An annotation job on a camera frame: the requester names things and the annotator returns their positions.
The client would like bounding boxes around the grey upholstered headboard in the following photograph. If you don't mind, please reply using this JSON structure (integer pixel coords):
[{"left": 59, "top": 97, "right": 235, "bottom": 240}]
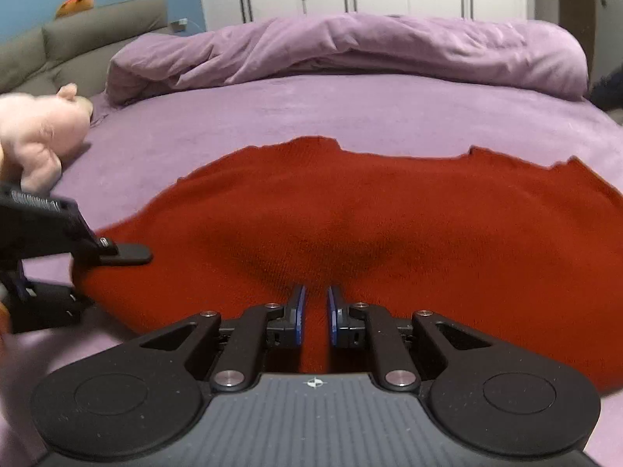
[{"left": 1, "top": 0, "right": 171, "bottom": 97}]

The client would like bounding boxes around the orange plush toy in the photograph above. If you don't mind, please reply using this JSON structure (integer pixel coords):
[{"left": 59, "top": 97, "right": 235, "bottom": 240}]
[{"left": 55, "top": 0, "right": 94, "bottom": 19}]

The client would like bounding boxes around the purple bed sheet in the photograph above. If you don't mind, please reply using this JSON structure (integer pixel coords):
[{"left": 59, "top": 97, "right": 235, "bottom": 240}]
[{"left": 0, "top": 72, "right": 623, "bottom": 463}]

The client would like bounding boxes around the red knit sweater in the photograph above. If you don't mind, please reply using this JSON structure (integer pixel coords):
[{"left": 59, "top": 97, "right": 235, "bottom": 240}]
[{"left": 73, "top": 137, "right": 622, "bottom": 392}]

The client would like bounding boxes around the dark wooden door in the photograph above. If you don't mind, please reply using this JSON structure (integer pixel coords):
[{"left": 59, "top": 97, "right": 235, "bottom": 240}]
[{"left": 559, "top": 0, "right": 597, "bottom": 76}]

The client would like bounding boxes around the black clothing pile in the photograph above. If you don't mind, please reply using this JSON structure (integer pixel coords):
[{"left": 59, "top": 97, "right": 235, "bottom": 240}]
[{"left": 588, "top": 70, "right": 623, "bottom": 112}]

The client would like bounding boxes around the purple rumpled duvet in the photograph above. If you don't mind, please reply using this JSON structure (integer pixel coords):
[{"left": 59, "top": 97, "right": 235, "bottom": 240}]
[{"left": 106, "top": 13, "right": 588, "bottom": 105}]

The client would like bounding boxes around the pink plush pig toy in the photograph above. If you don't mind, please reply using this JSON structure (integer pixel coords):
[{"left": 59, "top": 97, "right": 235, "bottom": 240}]
[{"left": 1, "top": 83, "right": 94, "bottom": 193}]

